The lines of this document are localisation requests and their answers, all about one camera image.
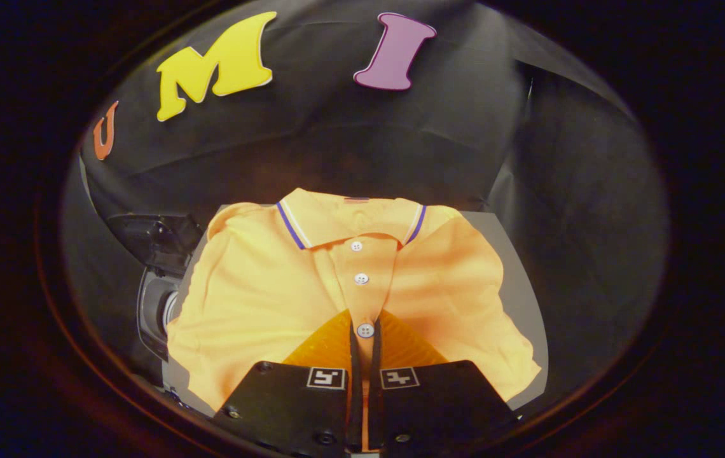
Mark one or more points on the yellow polo shirt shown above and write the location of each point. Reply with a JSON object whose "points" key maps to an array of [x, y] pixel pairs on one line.
{"points": [[261, 286]]}

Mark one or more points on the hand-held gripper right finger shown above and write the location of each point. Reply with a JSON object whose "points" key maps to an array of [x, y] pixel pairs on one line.
{"points": [[439, 401]]}

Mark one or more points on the grey cabinet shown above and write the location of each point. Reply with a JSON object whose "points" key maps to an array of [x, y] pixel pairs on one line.
{"points": [[521, 305]]}

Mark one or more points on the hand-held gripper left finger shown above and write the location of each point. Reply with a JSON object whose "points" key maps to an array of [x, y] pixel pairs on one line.
{"points": [[286, 407]]}

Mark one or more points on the dark grey washing machine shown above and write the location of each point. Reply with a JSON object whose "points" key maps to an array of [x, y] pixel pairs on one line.
{"points": [[152, 305]]}

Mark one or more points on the black backdrop cloth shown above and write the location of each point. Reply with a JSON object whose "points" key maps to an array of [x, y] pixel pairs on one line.
{"points": [[337, 146]]}

